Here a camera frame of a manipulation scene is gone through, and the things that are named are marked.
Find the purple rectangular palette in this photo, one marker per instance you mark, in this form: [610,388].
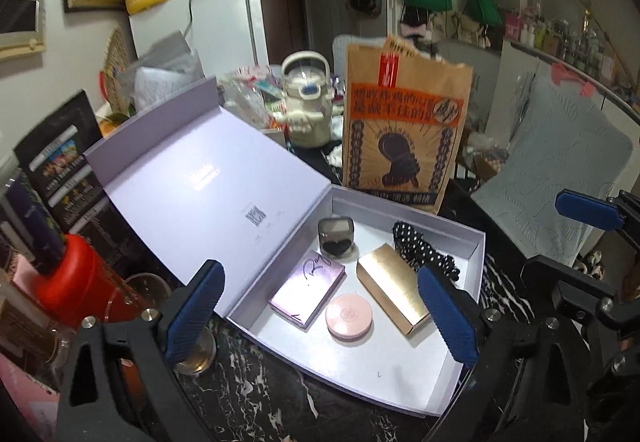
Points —
[307,289]

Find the gold rectangular box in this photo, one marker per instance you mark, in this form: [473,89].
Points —
[392,287]

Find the lavender gift box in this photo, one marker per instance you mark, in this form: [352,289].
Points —
[210,162]

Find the white refrigerator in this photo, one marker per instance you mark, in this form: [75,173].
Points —
[200,32]

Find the black printed packet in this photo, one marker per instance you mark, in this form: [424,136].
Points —
[55,157]

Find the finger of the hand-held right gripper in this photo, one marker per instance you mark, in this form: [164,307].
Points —
[565,279]
[590,211]

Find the black white dotted scrunchie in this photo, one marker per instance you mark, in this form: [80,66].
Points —
[425,247]

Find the woven fan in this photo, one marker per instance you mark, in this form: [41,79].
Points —
[117,62]

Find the row of bottles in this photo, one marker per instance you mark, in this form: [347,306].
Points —
[560,39]

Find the white crumpled paper bags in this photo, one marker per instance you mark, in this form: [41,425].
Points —
[165,67]

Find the wall intercom panel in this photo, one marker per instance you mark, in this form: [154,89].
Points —
[20,27]

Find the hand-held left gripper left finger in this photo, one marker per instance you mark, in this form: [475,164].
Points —
[192,312]

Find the brown printed paper bag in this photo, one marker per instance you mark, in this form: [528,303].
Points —
[405,122]

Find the light blue chair cushion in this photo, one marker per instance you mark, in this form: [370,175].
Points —
[555,187]

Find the cream teapot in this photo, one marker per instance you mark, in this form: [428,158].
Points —
[306,97]

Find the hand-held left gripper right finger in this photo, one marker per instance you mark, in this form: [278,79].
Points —
[447,317]

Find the pair of white slippers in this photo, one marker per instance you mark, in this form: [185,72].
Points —
[592,264]

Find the pink round compact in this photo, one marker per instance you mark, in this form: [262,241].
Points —
[350,319]

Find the clear dark heart case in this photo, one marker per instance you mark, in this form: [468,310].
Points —
[336,237]

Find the clear glass cup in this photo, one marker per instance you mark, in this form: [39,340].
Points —
[137,292]

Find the red canister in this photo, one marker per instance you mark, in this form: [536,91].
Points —
[80,282]

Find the brown cup with clear lid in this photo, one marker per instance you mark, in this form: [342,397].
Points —
[27,327]

